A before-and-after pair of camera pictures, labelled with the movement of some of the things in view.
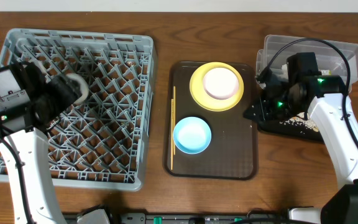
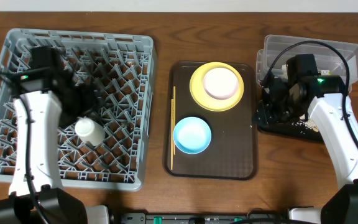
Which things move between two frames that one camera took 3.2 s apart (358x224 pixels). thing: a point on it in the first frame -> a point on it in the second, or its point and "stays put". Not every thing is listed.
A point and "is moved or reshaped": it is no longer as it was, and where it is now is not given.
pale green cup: x=78 y=89 is moved or reshaped
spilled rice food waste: x=300 y=119 stays put
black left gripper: x=62 y=90 -> x=81 y=101
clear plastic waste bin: x=334 y=58 stays put
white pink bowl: x=220 y=83 stays put
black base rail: x=199 y=218 stays put
